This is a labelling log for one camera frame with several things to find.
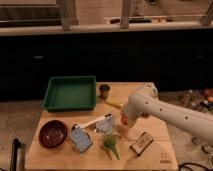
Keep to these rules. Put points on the red apple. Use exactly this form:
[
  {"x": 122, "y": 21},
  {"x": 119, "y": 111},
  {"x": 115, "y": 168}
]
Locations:
[{"x": 124, "y": 120}]

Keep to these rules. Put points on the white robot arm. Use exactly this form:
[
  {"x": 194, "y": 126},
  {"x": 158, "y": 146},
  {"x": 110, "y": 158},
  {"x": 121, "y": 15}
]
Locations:
[{"x": 145, "y": 100}]

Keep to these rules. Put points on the small metal cup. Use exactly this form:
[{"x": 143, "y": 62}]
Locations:
[{"x": 104, "y": 91}]

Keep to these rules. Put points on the yellow banana toy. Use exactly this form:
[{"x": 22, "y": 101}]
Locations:
[{"x": 114, "y": 104}]

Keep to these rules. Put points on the grey blue cloth piece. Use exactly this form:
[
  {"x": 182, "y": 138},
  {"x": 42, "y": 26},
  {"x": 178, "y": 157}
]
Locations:
[{"x": 105, "y": 125}]

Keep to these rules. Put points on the green plastic tray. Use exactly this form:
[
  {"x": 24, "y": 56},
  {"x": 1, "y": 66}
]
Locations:
[{"x": 70, "y": 93}]

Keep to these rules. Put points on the wooden block stamp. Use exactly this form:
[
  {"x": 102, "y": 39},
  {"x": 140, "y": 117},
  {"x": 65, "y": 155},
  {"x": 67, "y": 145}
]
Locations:
[{"x": 141, "y": 143}]

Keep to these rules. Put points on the dark red bowl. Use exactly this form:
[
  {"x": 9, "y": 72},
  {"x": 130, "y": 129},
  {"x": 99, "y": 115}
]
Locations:
[{"x": 52, "y": 134}]

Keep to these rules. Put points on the spice bottle rack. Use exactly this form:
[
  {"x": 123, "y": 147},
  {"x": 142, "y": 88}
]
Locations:
[{"x": 195, "y": 100}]

